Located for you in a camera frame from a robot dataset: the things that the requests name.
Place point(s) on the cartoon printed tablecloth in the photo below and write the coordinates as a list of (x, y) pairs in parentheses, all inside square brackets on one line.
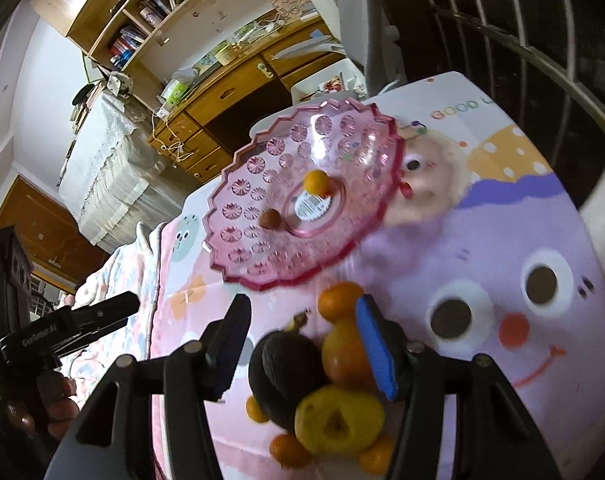
[(484, 252)]

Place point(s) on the metal window grille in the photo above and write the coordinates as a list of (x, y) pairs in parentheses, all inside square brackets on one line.
[(542, 61)]

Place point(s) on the floral patterned blanket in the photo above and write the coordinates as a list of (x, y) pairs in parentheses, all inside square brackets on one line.
[(134, 268)]

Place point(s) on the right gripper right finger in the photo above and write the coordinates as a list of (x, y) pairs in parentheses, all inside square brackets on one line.
[(495, 435)]

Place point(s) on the dark avocado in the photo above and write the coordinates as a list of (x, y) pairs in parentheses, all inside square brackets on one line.
[(293, 364)]

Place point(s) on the white storage box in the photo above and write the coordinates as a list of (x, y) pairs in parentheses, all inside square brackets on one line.
[(342, 77)]

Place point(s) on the orange tangerine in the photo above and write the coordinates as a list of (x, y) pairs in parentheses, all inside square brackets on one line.
[(376, 459), (288, 452), (338, 301)]

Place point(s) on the person's left hand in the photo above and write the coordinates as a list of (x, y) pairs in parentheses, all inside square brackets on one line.
[(54, 396)]

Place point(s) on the pink plastic fruit bowl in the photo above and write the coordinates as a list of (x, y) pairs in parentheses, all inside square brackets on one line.
[(357, 145)]

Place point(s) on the lace covered piano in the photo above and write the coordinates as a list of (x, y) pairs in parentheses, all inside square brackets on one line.
[(113, 179)]

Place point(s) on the small orange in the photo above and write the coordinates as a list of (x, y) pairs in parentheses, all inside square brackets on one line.
[(318, 183)]

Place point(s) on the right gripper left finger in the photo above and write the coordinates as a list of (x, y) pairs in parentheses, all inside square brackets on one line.
[(112, 437)]

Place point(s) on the yellow pear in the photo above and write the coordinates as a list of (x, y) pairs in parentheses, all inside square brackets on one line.
[(336, 422)]

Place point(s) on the wooden door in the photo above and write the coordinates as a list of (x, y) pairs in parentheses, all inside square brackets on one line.
[(60, 254)]

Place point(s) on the red apple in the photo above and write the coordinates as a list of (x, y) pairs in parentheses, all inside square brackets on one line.
[(344, 357)]

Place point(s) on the small orange kumquat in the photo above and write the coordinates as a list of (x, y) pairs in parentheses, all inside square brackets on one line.
[(254, 412)]

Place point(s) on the overripe black banana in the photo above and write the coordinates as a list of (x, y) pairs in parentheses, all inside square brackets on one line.
[(258, 381)]

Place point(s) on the grey office chair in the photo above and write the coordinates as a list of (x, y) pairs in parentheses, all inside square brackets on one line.
[(368, 39)]

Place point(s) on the wooden desk with drawers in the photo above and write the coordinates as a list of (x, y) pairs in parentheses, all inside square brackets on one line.
[(207, 69)]

